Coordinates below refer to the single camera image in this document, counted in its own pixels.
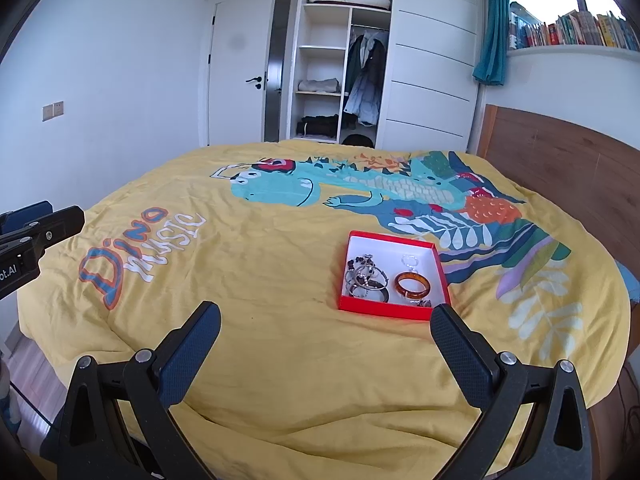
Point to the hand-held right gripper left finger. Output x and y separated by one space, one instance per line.
187 360

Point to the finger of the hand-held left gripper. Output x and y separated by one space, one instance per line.
62 222
25 215

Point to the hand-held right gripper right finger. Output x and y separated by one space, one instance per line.
457 355

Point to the amber bangle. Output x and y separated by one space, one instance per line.
400 290

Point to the red jewelry box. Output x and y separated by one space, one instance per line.
425 260

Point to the twisted silver hoop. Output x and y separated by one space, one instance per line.
406 260

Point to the large gold hoop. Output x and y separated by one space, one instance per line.
382 276

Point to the silver charm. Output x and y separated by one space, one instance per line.
424 303

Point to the yellow dinosaur printed blanket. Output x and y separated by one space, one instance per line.
280 350

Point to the dark metal bangle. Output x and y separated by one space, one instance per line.
380 296

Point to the wooden headboard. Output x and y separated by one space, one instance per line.
565 160

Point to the white door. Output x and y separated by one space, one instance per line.
240 60

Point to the folded dark clothes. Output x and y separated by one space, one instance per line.
317 126

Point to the folded beige clothes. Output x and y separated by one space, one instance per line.
317 86

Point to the hanging clothes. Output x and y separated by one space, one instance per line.
367 80

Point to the white wardrobe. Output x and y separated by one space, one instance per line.
430 60

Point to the teal curtain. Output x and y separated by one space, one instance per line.
492 35

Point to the row of books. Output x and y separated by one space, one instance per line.
575 30

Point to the wall switch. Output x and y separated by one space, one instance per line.
53 110

